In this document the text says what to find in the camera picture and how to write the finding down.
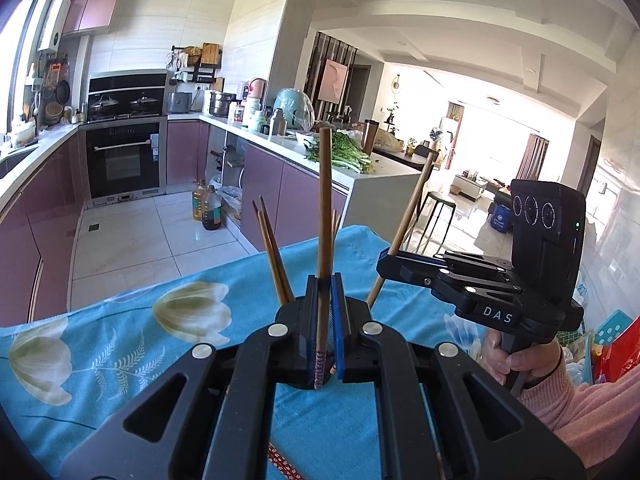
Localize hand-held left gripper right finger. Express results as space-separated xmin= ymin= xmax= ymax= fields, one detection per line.
xmin=331 ymin=273 xmax=586 ymax=480

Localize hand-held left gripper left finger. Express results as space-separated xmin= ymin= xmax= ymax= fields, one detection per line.
xmin=60 ymin=275 xmax=319 ymax=480

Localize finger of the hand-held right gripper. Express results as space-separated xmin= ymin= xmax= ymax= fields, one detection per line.
xmin=376 ymin=260 xmax=521 ymax=306
xmin=381 ymin=249 xmax=512 ymax=281

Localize black mesh utensil holder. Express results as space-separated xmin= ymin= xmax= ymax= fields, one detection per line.
xmin=277 ymin=305 xmax=351 ymax=392

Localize person's right forearm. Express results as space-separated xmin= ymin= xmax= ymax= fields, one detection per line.
xmin=515 ymin=355 xmax=640 ymax=466

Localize person's right hand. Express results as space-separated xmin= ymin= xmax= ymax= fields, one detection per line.
xmin=480 ymin=332 xmax=565 ymax=392

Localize blue bag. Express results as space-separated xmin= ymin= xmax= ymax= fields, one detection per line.
xmin=487 ymin=203 xmax=513 ymax=233

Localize bar stool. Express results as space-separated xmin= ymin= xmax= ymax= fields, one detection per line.
xmin=422 ymin=191 xmax=458 ymax=256

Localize green leafy vegetables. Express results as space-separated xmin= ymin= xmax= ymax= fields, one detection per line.
xmin=302 ymin=130 xmax=376 ymax=175

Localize dark oil bottle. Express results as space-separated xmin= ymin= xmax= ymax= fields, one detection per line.
xmin=201 ymin=185 xmax=223 ymax=231

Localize white plastic bag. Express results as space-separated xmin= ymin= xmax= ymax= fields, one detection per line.
xmin=210 ymin=175 xmax=243 ymax=211

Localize yellow oil bottle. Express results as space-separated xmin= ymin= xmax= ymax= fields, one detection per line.
xmin=192 ymin=180 xmax=208 ymax=221

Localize blue floral tablecloth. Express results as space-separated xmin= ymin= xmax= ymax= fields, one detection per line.
xmin=0 ymin=224 xmax=501 ymax=480

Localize green air fryer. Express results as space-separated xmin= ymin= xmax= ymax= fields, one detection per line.
xmin=272 ymin=88 xmax=315 ymax=131

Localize wooden slat partition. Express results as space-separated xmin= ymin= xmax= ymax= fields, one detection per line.
xmin=305 ymin=32 xmax=358 ymax=126

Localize steel stockpot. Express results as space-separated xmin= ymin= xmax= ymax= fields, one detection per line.
xmin=209 ymin=91 xmax=236 ymax=117

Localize black built-in oven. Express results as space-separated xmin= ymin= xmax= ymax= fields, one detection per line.
xmin=82 ymin=117 xmax=168 ymax=201

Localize pink base cabinets with sink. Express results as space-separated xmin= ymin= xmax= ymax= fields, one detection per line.
xmin=0 ymin=125 xmax=86 ymax=323

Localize black range hood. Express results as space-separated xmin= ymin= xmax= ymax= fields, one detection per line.
xmin=88 ymin=72 xmax=168 ymax=123

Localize kitchen window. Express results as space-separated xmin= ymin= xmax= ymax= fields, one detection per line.
xmin=0 ymin=0 xmax=56 ymax=131

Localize white water heater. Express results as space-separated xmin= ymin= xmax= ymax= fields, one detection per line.
xmin=37 ymin=0 xmax=71 ymax=53

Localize pink wall picture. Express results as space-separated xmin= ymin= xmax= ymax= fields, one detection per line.
xmin=317 ymin=59 xmax=350 ymax=103

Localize black wall rack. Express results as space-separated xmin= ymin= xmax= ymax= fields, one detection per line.
xmin=170 ymin=42 xmax=223 ymax=86

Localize pink wall cabinet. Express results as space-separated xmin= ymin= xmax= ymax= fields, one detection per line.
xmin=62 ymin=0 xmax=126 ymax=36

